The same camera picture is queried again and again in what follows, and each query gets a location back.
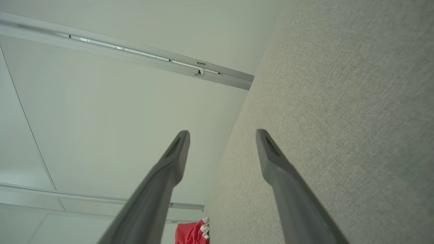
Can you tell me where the red garment with white trim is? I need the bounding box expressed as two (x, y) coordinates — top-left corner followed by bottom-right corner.
(175, 218), (210, 244)

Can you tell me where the white metal wall rail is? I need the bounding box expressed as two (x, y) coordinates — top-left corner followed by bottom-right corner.
(0, 183), (205, 224)
(0, 12), (255, 91)

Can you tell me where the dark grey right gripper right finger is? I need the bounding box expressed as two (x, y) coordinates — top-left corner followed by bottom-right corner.
(256, 128), (350, 244)

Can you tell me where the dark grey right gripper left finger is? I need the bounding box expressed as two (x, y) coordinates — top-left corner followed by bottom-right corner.
(97, 130), (191, 244)

